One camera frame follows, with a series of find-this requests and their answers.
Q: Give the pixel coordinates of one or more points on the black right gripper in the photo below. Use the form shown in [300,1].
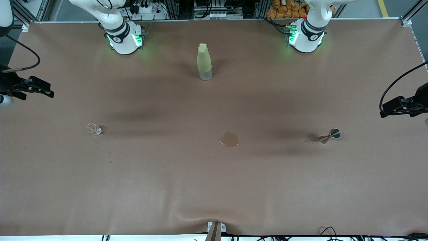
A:
[7,81]

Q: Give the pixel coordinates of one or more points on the metal double jigger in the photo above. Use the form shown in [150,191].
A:
[335,133]

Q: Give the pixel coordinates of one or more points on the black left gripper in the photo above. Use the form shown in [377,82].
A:
[422,94]

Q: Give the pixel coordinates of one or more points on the brown liquid puddle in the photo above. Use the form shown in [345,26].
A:
[229,140]

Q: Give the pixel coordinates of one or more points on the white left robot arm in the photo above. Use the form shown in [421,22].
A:
[306,42]

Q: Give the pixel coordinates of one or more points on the metal table edge bracket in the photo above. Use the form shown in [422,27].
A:
[215,231]

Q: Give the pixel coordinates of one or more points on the aluminium frame post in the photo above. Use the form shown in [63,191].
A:
[23,24]
[406,20]

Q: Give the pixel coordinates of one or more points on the white power strip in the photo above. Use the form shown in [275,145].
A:
[157,15]

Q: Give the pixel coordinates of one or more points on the orange snack bag pile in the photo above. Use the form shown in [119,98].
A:
[284,10]

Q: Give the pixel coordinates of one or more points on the green bottle with clear base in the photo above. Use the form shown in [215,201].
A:
[204,60]

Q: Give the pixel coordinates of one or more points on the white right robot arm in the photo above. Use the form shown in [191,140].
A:
[123,43]

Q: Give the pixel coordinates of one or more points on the clear glass measuring beaker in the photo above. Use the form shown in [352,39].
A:
[94,130]

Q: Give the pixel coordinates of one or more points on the brown table cover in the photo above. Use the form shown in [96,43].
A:
[214,184]

